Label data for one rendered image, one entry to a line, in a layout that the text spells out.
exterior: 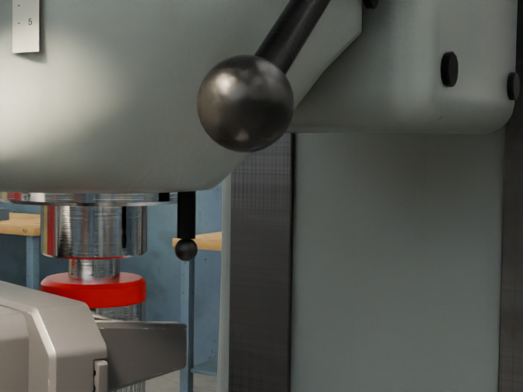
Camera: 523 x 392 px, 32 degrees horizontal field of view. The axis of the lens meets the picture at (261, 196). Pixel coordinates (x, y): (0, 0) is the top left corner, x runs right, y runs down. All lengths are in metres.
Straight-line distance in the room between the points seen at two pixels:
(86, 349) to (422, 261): 0.43
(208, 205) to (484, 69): 4.85
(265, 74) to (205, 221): 5.11
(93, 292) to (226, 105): 0.16
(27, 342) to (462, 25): 0.28
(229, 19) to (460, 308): 0.45
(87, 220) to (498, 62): 0.29
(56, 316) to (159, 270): 5.24
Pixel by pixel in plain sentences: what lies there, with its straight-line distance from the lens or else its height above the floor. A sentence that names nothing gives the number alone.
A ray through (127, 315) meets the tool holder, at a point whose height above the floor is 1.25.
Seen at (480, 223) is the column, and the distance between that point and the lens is 0.72.
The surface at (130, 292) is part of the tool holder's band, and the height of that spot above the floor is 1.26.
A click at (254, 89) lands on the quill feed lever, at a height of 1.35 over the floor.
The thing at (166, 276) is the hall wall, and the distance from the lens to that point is 5.57.
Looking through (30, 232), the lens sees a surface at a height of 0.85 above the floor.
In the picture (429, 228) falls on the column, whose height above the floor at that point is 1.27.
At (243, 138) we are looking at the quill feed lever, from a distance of 0.27.
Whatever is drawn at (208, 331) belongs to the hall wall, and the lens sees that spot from 5.45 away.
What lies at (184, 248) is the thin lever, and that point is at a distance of 0.39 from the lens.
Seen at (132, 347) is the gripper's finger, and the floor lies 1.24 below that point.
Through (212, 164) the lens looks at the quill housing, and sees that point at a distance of 0.38.
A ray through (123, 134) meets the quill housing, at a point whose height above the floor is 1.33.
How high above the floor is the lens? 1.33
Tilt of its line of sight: 3 degrees down
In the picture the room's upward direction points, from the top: 1 degrees clockwise
